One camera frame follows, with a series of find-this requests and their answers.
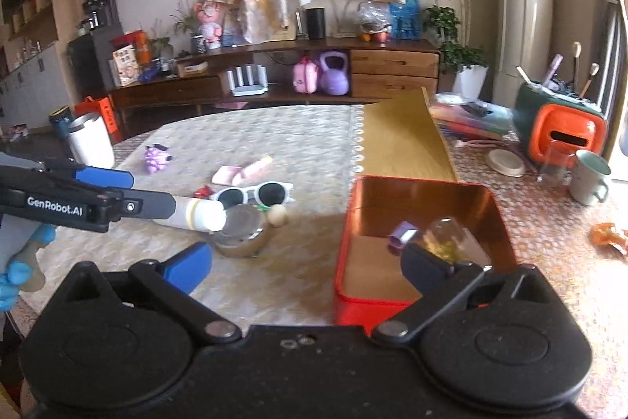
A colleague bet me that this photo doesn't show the glass jar with yellow beads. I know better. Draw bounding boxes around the glass jar with yellow beads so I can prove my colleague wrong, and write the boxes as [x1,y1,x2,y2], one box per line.
[423,217,492,268]

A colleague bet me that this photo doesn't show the purple toy figure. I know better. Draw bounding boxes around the purple toy figure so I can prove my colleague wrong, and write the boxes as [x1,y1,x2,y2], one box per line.
[144,144,172,174]

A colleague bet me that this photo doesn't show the white yellow tube bottle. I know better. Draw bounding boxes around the white yellow tube bottle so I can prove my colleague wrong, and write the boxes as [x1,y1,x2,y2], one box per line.
[154,196,227,233]

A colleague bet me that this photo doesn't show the blue gloved hand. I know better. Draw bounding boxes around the blue gloved hand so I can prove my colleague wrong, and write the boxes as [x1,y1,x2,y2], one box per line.
[1,216,55,311]

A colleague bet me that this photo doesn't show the white tumbler cup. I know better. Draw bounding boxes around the white tumbler cup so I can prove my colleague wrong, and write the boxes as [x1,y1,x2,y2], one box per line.
[68,112,115,169]

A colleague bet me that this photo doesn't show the red metal tin box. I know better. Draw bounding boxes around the red metal tin box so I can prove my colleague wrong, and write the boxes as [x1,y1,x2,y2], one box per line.
[334,176,516,331]

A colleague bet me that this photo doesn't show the red candy wrapper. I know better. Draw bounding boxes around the red candy wrapper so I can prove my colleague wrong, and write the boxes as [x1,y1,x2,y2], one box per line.
[193,185,214,199]

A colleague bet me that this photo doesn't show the orange bag on floor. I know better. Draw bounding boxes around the orange bag on floor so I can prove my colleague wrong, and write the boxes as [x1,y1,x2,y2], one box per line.
[73,96,122,144]

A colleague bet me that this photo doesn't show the pink comb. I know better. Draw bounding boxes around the pink comb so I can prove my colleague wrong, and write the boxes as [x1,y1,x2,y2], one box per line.
[211,165,243,186]

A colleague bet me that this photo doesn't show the pink tube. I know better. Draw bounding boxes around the pink tube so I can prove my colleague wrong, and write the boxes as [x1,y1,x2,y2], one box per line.
[232,155,272,186]

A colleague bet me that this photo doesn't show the wooden egg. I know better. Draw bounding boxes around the wooden egg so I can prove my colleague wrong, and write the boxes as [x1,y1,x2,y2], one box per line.
[266,204,288,227]

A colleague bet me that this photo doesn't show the white framed sunglasses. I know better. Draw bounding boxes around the white framed sunglasses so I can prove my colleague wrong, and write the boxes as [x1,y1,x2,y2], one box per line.
[210,181,294,209]

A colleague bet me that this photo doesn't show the snack box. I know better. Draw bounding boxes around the snack box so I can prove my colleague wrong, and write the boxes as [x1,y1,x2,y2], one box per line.
[112,45,141,87]

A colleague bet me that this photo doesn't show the round beige coaster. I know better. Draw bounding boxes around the round beige coaster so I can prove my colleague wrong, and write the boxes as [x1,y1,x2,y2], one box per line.
[486,149,526,177]

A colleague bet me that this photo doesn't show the black mini fridge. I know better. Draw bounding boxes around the black mini fridge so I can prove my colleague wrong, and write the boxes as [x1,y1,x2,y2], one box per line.
[67,22,124,99]

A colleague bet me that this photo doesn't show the yellow table runner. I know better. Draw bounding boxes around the yellow table runner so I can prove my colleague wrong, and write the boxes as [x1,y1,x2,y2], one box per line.
[353,89,458,182]

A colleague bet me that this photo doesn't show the cream patterned tablecloth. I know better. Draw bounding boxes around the cream patterned tablecloth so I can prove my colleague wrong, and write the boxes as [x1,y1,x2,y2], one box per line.
[19,103,370,332]

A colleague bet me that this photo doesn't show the clear drinking glass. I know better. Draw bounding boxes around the clear drinking glass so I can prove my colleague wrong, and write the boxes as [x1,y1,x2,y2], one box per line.
[537,139,574,188]

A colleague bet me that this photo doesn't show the white wifi router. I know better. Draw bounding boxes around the white wifi router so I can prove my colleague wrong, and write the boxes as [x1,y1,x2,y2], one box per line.
[227,64,268,98]

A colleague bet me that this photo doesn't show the stack of books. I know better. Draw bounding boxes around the stack of books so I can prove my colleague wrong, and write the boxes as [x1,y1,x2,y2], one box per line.
[428,93,518,143]

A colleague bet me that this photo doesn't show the orange crumpled wrapper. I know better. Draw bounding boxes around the orange crumpled wrapper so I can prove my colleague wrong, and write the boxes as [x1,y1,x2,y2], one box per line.
[590,222,628,256]

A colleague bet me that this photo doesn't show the white green mug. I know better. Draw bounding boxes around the white green mug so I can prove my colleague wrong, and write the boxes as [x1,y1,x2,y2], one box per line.
[568,149,611,206]

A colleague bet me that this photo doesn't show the orange green storage box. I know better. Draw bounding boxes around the orange green storage box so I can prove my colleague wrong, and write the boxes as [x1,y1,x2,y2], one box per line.
[512,83,607,164]

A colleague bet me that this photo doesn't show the pink doll figure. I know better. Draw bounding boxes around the pink doll figure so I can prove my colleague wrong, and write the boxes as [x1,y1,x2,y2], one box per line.
[193,0,228,50]

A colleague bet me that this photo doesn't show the pink toy case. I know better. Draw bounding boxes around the pink toy case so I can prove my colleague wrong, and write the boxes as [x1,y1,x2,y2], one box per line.
[293,56,319,95]

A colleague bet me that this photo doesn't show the purple kettlebell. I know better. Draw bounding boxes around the purple kettlebell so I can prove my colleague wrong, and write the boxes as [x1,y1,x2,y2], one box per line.
[319,51,350,97]

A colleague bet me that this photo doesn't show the wooden tv cabinet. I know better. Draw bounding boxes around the wooden tv cabinet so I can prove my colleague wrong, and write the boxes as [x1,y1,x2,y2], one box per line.
[109,38,441,115]

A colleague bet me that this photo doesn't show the black speaker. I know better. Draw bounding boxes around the black speaker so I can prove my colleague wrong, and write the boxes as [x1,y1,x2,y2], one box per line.
[305,7,327,40]

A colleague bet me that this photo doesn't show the blue box on cabinet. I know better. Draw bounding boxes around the blue box on cabinet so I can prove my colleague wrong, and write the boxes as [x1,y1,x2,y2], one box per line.
[389,0,422,40]

